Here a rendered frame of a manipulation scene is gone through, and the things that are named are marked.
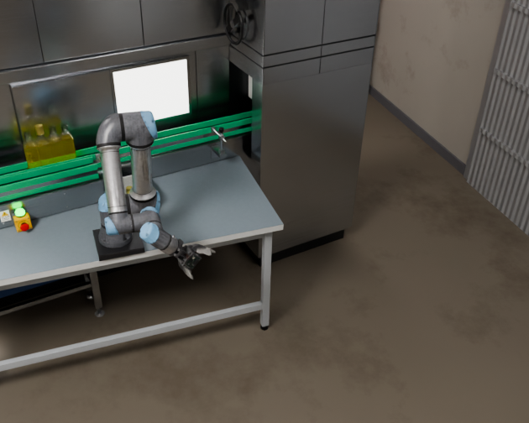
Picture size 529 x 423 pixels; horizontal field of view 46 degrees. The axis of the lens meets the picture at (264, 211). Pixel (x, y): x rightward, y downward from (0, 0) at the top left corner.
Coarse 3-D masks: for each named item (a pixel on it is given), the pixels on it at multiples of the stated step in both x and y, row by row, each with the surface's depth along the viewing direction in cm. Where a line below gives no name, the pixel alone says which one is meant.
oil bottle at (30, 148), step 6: (24, 144) 298; (30, 144) 298; (24, 150) 300; (30, 150) 299; (36, 150) 300; (30, 156) 301; (36, 156) 302; (30, 162) 302; (36, 162) 304; (30, 168) 304
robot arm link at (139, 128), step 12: (120, 120) 250; (132, 120) 251; (144, 120) 252; (132, 132) 252; (144, 132) 253; (156, 132) 255; (132, 144) 257; (144, 144) 257; (132, 156) 264; (144, 156) 263; (132, 168) 268; (144, 168) 267; (144, 180) 271; (132, 192) 277; (144, 192) 275; (156, 192) 283; (132, 204) 278; (144, 204) 277; (156, 204) 281
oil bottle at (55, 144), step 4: (56, 136) 304; (48, 140) 305; (52, 140) 302; (56, 140) 303; (60, 140) 305; (52, 144) 303; (56, 144) 304; (60, 144) 305; (52, 148) 304; (56, 148) 305; (60, 148) 306; (52, 152) 305; (56, 152) 306; (60, 152) 307; (52, 156) 307; (56, 156) 307; (60, 156) 308; (64, 156) 310; (56, 160) 309; (60, 160) 310; (64, 160) 311
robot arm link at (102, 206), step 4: (104, 196) 278; (100, 200) 276; (104, 200) 276; (128, 200) 278; (100, 204) 275; (104, 204) 275; (128, 204) 278; (100, 208) 277; (104, 208) 275; (128, 208) 278; (100, 212) 278; (104, 212) 276; (128, 212) 278; (100, 216) 280; (104, 216) 277; (108, 216) 276; (104, 220) 278; (104, 224) 280
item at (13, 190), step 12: (84, 168) 306; (96, 168) 309; (24, 180) 294; (36, 180) 297; (48, 180) 300; (60, 180) 303; (72, 180) 306; (84, 180) 309; (0, 192) 291; (12, 192) 294; (24, 192) 297; (36, 192) 300
